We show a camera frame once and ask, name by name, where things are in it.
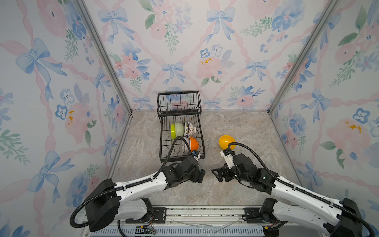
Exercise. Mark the pink striped bowl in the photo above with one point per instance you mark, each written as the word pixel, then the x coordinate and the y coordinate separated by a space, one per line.
pixel 187 143

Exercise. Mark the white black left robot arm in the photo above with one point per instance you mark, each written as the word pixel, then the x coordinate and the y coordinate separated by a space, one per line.
pixel 111 201

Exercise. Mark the lime green bowl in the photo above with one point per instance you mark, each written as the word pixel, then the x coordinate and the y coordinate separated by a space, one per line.
pixel 173 131

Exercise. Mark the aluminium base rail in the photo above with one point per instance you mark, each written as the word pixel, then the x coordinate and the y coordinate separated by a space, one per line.
pixel 201 221

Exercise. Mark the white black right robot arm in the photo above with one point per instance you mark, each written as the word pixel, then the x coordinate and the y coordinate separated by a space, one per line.
pixel 291 202

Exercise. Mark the aluminium corner post right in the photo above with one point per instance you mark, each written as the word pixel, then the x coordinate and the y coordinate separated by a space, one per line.
pixel 316 32

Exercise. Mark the aluminium corner post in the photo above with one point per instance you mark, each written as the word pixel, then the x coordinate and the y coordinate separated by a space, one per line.
pixel 89 24
pixel 316 32

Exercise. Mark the blue yellow patterned bowl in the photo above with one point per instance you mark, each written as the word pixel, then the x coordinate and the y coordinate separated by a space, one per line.
pixel 188 131

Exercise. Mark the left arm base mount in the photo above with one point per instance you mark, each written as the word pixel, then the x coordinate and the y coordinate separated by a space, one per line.
pixel 156 216

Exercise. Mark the black wire dish rack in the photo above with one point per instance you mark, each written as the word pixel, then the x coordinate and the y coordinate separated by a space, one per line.
pixel 179 113

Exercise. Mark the orange white bowl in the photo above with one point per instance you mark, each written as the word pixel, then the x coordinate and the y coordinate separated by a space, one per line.
pixel 194 145

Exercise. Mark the white maroon patterned bowl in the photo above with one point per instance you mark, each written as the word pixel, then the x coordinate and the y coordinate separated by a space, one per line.
pixel 192 130

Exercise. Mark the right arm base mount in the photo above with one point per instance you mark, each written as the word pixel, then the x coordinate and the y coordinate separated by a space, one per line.
pixel 257 214

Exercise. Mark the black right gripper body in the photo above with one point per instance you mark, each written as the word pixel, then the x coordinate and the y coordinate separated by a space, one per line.
pixel 229 173

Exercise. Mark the aluminium corner post left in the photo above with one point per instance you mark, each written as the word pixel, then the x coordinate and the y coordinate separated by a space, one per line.
pixel 89 24

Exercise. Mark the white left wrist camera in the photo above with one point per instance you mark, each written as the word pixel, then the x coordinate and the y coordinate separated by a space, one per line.
pixel 196 154

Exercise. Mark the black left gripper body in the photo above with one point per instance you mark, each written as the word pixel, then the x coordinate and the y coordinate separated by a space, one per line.
pixel 194 176

